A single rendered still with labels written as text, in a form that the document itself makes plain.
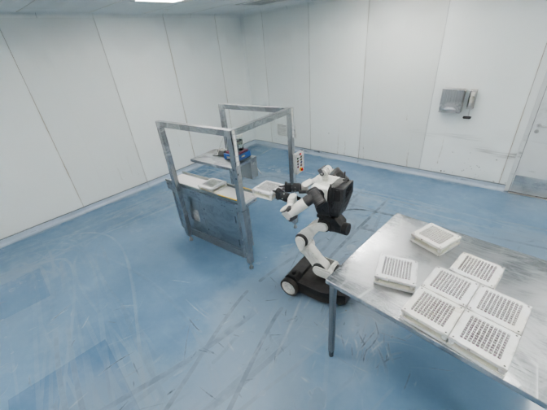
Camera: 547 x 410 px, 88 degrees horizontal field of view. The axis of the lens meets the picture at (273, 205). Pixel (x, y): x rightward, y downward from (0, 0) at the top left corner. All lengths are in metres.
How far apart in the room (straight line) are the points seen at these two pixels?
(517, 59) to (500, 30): 0.45
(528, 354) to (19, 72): 5.89
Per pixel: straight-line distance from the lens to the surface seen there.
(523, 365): 1.96
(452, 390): 2.78
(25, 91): 5.49
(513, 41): 5.29
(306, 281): 3.00
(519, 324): 2.02
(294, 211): 2.29
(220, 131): 2.73
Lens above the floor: 2.28
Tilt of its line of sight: 29 degrees down
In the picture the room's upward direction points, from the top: 5 degrees counter-clockwise
